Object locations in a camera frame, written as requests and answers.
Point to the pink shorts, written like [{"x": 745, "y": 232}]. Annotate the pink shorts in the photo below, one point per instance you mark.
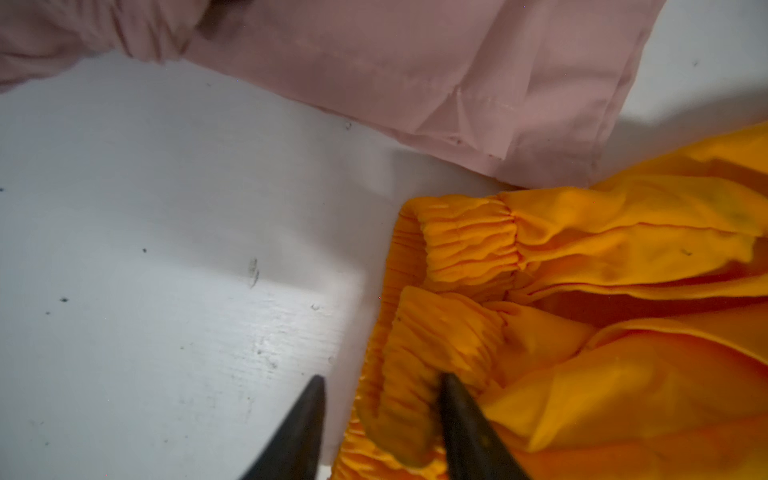
[{"x": 526, "y": 92}]

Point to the orange shorts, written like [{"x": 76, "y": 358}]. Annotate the orange shorts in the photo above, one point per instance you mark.
[{"x": 613, "y": 332}]

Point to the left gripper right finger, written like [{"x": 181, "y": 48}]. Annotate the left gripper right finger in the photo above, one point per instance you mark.
[{"x": 473, "y": 449}]

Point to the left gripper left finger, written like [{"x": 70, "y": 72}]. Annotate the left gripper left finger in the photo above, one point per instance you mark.
[{"x": 293, "y": 451}]

